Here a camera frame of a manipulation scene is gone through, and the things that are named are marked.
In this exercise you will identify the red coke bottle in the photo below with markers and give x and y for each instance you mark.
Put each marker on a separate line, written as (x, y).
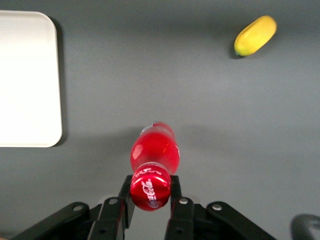
(155, 155)

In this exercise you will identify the yellow lemon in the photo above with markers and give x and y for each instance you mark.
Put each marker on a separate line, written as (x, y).
(255, 36)

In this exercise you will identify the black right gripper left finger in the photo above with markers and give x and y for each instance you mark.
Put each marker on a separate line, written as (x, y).
(110, 220)

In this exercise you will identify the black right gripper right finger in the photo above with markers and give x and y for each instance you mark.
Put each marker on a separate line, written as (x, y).
(182, 220)

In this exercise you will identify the beige plastic tray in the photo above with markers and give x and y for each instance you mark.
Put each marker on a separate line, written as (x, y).
(27, 80)

